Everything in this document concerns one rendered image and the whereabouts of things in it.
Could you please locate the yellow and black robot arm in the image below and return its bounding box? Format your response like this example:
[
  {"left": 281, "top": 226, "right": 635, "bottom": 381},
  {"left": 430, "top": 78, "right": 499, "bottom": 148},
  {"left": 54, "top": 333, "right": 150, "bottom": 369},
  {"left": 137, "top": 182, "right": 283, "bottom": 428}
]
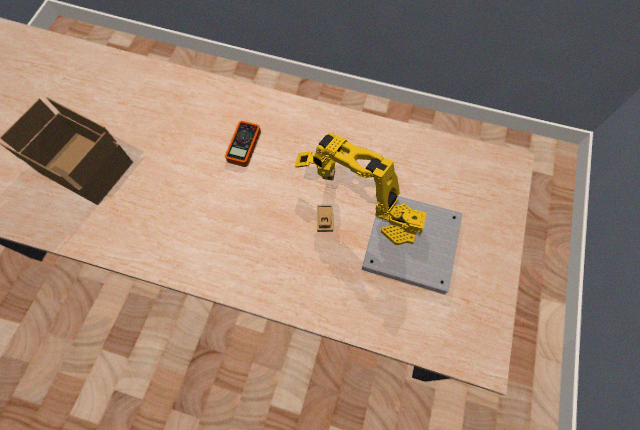
[{"left": 313, "top": 133, "right": 424, "bottom": 245}]

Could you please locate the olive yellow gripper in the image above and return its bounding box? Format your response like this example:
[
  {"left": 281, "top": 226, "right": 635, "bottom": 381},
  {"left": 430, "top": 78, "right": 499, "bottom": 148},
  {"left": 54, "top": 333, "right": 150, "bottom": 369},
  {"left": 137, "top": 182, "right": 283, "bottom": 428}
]
[{"left": 294, "top": 151, "right": 335, "bottom": 179}]

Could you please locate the orange digital multimeter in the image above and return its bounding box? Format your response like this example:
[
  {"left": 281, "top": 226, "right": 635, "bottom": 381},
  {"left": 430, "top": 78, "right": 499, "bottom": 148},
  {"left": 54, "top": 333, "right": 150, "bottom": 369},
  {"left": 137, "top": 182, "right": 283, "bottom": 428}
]
[{"left": 225, "top": 121, "right": 261, "bottom": 167}]

